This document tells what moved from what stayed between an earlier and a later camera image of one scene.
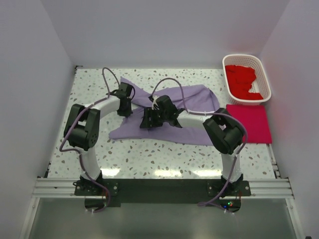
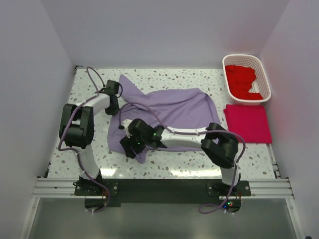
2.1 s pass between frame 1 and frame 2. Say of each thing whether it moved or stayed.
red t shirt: stayed
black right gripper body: moved
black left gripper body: moved
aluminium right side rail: stayed
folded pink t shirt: stayed
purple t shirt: moved
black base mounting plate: stayed
